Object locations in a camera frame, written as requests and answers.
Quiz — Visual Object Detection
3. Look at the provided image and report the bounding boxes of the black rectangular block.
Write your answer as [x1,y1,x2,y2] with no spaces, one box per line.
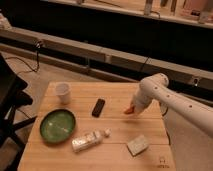
[92,99,105,117]

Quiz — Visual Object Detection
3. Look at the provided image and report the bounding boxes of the wooden table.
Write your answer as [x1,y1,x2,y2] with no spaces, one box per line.
[17,81,177,171]

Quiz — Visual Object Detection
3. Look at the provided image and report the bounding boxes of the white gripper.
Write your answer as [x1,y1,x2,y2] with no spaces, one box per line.
[131,100,147,115]

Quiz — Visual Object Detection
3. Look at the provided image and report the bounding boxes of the green bowl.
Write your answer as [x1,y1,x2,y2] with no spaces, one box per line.
[39,109,76,144]

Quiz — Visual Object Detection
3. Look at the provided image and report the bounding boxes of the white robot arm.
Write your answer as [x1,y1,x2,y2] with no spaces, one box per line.
[128,73,213,137]

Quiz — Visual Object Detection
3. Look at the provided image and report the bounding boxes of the black cable on floor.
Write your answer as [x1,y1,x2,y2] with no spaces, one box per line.
[3,39,45,75]

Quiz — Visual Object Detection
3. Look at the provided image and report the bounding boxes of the black office chair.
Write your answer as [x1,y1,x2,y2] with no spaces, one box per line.
[0,53,35,171]

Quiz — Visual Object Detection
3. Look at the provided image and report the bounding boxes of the white sponge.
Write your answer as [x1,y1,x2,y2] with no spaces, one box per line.
[127,135,149,156]

